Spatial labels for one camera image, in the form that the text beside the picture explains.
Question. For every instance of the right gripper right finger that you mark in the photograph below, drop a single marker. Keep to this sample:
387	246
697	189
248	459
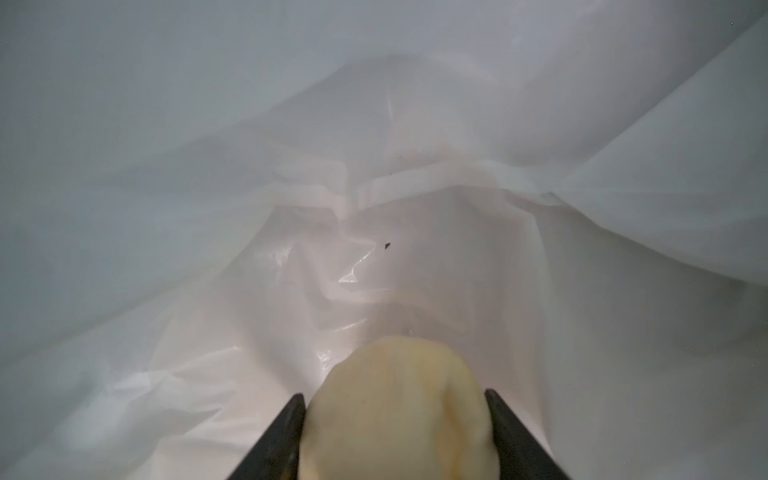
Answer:
521	456

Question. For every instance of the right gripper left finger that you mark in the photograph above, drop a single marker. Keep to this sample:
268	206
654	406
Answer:
275	456

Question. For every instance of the pale yellow round fruit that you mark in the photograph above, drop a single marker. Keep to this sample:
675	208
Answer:
399	408

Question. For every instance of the white plastic bag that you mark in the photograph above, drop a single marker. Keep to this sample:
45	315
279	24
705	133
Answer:
205	205

